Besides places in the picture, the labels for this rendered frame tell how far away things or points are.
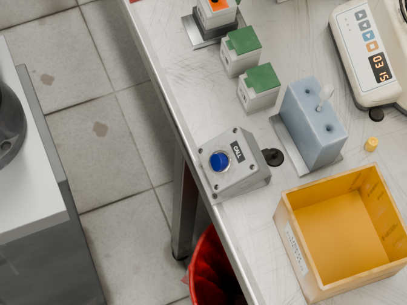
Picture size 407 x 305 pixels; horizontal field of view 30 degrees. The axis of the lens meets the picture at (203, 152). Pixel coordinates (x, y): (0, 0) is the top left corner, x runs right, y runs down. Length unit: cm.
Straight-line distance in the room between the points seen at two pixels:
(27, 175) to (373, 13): 55
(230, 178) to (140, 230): 97
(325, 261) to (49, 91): 125
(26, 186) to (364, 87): 49
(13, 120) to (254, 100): 33
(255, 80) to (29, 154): 32
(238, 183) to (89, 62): 121
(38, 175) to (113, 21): 124
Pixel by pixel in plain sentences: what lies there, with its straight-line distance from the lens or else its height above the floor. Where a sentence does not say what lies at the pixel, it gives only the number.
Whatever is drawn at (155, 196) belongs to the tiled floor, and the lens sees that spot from 199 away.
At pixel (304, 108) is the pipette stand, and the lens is 102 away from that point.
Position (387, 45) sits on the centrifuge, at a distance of 113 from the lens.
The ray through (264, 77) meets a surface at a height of 94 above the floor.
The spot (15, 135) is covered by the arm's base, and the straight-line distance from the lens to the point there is 103.
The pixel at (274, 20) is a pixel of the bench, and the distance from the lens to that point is 120.
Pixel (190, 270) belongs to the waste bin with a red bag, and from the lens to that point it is 147.
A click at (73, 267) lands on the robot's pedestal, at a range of 149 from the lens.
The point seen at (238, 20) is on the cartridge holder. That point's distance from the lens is 117.
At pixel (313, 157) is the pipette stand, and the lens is 104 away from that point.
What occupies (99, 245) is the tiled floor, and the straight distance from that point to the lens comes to 195.
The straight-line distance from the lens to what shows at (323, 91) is 96.
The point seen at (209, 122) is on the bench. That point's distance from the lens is 110.
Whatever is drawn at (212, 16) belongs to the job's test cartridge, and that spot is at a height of 94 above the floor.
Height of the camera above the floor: 187
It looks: 67 degrees down
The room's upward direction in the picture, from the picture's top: 8 degrees clockwise
